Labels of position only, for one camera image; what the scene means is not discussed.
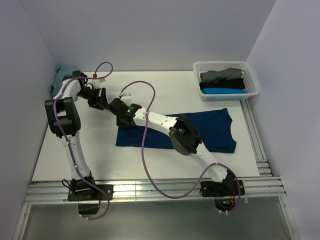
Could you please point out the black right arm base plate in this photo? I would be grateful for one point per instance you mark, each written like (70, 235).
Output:
(227, 192)

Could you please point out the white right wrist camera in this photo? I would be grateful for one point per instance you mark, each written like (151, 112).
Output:
(126, 98)

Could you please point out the aluminium frame rail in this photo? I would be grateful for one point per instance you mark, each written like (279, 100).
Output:
(266, 185)

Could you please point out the black rolled t shirt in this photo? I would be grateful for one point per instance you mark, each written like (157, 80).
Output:
(228, 84)

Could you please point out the grey rolled t shirt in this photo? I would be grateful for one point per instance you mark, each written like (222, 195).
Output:
(216, 76)

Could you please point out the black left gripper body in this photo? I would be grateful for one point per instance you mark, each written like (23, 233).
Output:
(93, 97)

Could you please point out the dark blue t shirt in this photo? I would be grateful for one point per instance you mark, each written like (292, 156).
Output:
(214, 128)

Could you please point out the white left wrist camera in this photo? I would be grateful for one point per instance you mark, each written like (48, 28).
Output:
(96, 83)

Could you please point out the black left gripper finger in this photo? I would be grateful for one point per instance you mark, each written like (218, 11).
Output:
(103, 105)
(103, 93)

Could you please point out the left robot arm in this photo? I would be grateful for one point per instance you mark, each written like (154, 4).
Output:
(64, 122)

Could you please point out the white plastic basket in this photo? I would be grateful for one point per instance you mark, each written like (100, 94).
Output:
(250, 80)

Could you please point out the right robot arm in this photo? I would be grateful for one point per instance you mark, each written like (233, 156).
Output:
(185, 139)

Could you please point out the light blue rolled t shirt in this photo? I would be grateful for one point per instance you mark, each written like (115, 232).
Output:
(222, 91)

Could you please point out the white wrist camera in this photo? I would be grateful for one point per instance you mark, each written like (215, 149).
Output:
(126, 98)
(96, 83)

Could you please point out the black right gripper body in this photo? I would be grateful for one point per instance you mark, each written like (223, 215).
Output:
(119, 122)

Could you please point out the pale teal t shirt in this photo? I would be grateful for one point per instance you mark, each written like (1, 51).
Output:
(61, 72)

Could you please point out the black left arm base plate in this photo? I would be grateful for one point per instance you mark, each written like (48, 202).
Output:
(89, 200)

